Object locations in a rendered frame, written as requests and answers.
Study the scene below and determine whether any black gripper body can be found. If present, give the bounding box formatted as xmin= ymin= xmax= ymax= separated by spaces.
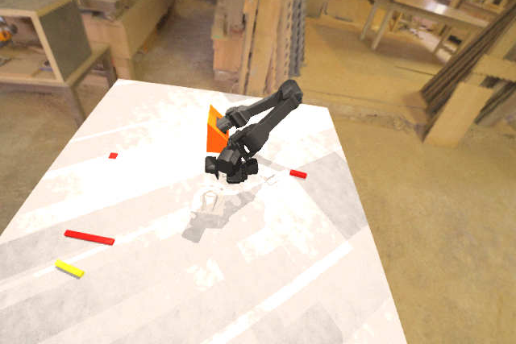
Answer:
xmin=204 ymin=156 xmax=259 ymax=175

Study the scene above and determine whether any yellow flat bar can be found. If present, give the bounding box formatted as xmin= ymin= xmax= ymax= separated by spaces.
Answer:
xmin=54 ymin=260 xmax=85 ymax=278

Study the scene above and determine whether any red cylinder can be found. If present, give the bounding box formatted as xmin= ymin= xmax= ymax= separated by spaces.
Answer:
xmin=290 ymin=169 xmax=307 ymax=179

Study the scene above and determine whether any red flat bar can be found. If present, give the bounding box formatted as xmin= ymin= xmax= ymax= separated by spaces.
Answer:
xmin=64 ymin=230 xmax=115 ymax=246

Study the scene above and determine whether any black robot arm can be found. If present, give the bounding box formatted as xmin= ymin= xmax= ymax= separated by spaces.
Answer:
xmin=214 ymin=79 xmax=304 ymax=184

